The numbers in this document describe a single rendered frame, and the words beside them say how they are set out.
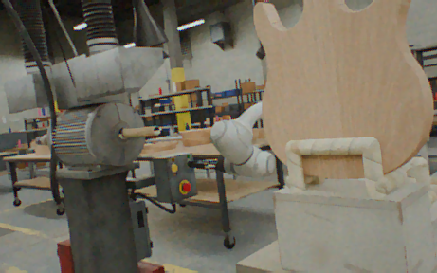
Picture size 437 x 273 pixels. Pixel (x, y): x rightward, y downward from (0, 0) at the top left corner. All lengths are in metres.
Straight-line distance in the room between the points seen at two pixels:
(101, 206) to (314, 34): 1.20
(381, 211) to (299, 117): 0.25
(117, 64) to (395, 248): 0.94
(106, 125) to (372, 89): 1.05
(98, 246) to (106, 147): 0.43
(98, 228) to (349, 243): 1.16
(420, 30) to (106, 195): 11.28
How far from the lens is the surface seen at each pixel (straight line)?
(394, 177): 0.83
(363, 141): 0.79
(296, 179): 0.87
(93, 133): 1.57
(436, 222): 0.95
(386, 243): 0.81
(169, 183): 1.75
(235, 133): 1.41
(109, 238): 1.80
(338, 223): 0.83
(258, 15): 0.94
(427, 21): 12.41
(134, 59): 1.34
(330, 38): 0.84
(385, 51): 0.80
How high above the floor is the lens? 1.30
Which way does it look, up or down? 3 degrees down
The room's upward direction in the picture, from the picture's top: 7 degrees counter-clockwise
